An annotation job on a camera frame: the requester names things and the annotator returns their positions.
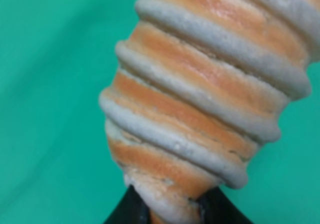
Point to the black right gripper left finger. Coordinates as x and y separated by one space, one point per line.
130 210

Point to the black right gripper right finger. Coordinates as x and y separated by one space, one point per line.
216 208

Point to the orange striped bread roll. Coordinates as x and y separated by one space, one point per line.
199 89

